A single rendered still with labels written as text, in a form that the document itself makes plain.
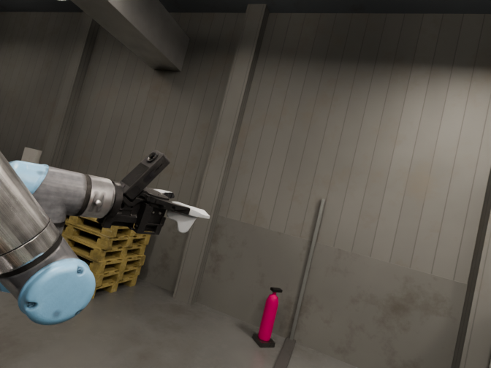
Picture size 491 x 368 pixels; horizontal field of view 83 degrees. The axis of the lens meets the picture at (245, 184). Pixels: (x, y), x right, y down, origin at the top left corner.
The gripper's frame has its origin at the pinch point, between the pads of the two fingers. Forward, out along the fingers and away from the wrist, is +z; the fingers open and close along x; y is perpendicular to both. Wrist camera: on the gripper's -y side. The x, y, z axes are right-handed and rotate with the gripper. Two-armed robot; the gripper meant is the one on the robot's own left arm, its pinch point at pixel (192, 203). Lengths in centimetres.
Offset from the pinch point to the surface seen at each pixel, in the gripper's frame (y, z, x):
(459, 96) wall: -188, 350, -13
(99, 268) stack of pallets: 157, 121, -264
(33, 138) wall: 66, 95, -639
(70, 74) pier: -75, 105, -579
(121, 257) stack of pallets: 150, 153, -279
